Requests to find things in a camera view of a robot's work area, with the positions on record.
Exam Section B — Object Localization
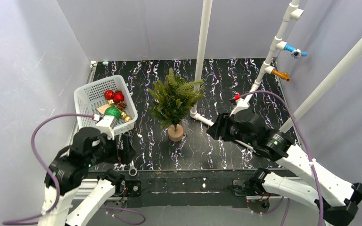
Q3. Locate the small green christmas tree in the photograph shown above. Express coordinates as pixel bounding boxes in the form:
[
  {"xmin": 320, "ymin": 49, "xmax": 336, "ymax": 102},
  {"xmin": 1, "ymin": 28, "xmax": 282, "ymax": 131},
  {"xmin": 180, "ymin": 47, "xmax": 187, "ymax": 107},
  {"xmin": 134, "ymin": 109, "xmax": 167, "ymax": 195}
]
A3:
[{"xmin": 148, "ymin": 68, "xmax": 204, "ymax": 142}]

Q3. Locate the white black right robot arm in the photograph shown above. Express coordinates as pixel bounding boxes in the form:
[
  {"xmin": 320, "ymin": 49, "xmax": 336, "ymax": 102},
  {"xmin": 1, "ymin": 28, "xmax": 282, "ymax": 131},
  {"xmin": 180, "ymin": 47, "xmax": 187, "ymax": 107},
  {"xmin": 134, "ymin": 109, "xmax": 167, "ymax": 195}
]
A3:
[{"xmin": 207, "ymin": 110, "xmax": 362, "ymax": 226}]

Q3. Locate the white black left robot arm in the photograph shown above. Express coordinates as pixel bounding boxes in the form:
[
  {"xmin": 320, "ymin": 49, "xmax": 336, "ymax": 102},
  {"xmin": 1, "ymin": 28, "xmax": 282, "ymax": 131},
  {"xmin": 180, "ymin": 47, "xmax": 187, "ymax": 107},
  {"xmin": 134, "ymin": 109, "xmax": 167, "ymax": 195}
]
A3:
[{"xmin": 38, "ymin": 127, "xmax": 136, "ymax": 226}]

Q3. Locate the silver combination wrench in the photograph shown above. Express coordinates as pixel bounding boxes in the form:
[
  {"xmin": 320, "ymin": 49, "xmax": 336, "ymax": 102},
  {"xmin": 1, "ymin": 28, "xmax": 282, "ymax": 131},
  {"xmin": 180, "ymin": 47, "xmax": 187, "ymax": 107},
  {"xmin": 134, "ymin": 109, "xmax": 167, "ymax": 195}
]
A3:
[{"xmin": 128, "ymin": 160, "xmax": 138, "ymax": 177}]

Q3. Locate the gold bell ornament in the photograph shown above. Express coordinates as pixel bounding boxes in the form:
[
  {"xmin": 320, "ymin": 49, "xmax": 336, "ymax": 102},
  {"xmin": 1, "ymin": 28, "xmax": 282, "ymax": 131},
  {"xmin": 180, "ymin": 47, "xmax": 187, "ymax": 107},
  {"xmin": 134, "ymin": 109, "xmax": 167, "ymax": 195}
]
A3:
[{"xmin": 121, "ymin": 112, "xmax": 132, "ymax": 122}]

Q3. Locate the green glitter bauble ornament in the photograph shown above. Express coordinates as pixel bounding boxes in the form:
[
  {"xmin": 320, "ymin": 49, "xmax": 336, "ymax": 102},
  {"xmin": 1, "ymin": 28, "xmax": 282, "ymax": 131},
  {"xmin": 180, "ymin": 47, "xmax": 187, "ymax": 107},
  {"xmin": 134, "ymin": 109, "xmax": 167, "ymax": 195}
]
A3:
[{"xmin": 104, "ymin": 106, "xmax": 122, "ymax": 120}]

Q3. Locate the brown pine cone ornament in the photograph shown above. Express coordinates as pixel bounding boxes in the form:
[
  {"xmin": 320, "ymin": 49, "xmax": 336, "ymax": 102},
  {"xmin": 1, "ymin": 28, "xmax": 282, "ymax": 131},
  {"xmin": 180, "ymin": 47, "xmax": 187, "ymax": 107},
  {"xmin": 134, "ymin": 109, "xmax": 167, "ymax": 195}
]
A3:
[{"xmin": 116, "ymin": 101, "xmax": 127, "ymax": 112}]

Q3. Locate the red bauble ornament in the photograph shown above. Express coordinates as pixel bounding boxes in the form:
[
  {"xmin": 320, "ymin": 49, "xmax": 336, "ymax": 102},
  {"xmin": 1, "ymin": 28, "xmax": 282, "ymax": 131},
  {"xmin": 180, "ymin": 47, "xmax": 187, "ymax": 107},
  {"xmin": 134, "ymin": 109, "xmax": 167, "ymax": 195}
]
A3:
[
  {"xmin": 104, "ymin": 90, "xmax": 115, "ymax": 100},
  {"xmin": 113, "ymin": 92, "xmax": 125, "ymax": 103}
]

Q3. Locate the white plastic basket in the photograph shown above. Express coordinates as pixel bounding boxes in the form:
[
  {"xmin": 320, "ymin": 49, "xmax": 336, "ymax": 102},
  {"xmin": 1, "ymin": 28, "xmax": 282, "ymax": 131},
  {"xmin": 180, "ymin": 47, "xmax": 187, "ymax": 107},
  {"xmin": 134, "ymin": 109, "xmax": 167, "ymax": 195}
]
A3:
[{"xmin": 74, "ymin": 75, "xmax": 138, "ymax": 135}]

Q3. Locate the orange brass tap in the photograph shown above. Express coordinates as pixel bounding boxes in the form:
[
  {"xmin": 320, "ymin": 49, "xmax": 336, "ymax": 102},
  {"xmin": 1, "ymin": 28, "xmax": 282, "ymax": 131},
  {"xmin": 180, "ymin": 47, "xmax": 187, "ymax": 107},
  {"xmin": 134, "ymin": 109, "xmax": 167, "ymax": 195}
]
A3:
[{"xmin": 271, "ymin": 69, "xmax": 291, "ymax": 82}]

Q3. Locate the blue tap valve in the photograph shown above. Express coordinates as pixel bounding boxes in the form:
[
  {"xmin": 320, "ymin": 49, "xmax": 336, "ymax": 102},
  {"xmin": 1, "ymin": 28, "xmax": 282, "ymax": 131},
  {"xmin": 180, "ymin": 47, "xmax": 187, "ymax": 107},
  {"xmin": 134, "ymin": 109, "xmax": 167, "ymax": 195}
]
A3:
[{"xmin": 284, "ymin": 44, "xmax": 308, "ymax": 59}]

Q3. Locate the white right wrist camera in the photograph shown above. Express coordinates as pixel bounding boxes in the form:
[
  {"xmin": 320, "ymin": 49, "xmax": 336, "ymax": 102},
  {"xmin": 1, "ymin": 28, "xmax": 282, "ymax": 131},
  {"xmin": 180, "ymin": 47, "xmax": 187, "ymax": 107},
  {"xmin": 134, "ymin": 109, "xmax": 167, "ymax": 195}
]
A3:
[{"xmin": 230, "ymin": 94, "xmax": 252, "ymax": 115}]

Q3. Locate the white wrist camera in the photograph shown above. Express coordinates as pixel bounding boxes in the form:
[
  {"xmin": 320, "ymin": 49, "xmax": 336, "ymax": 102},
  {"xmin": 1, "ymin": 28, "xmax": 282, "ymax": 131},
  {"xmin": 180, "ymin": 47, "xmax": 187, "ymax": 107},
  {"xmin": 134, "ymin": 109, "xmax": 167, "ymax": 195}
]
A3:
[
  {"xmin": 96, "ymin": 115, "xmax": 117, "ymax": 140},
  {"xmin": 230, "ymin": 94, "xmax": 252, "ymax": 115}
]

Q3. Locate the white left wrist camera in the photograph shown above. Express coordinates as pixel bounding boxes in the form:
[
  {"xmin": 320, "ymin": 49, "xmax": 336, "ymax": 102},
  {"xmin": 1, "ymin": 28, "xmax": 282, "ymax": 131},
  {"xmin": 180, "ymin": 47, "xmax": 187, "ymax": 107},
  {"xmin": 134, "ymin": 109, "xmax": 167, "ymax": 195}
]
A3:
[{"xmin": 96, "ymin": 115, "xmax": 117, "ymax": 140}]

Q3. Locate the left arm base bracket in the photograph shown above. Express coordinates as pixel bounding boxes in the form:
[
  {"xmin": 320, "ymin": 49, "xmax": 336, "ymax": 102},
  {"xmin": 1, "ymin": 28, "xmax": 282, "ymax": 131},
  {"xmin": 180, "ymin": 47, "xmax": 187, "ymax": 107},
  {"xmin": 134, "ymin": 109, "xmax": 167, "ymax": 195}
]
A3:
[{"xmin": 104, "ymin": 170, "xmax": 142, "ymax": 214}]

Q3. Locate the black front mounting rail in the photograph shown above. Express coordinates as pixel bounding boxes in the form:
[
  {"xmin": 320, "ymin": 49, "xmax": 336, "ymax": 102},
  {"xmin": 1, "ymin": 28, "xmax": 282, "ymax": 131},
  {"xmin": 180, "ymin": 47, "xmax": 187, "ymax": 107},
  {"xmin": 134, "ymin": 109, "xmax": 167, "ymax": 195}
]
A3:
[{"xmin": 87, "ymin": 169, "xmax": 264, "ymax": 209}]

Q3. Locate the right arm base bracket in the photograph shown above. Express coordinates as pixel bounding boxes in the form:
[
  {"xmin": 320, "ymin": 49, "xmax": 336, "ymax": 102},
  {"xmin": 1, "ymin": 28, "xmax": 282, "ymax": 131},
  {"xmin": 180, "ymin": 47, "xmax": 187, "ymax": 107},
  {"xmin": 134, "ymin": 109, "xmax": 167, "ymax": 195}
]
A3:
[{"xmin": 228, "ymin": 180, "xmax": 271, "ymax": 214}]

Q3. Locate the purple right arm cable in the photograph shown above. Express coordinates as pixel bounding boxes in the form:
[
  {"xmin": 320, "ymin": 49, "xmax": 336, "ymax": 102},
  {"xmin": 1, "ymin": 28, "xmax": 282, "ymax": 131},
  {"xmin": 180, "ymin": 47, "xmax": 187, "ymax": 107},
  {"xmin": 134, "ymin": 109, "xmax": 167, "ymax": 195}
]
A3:
[{"xmin": 234, "ymin": 90, "xmax": 325, "ymax": 226}]

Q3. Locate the white PVC pipe frame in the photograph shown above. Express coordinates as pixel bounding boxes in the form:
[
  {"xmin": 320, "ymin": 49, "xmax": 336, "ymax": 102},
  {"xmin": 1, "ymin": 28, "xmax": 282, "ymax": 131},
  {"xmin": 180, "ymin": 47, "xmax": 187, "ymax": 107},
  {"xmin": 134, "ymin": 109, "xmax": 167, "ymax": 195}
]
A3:
[{"xmin": 189, "ymin": 0, "xmax": 362, "ymax": 153}]

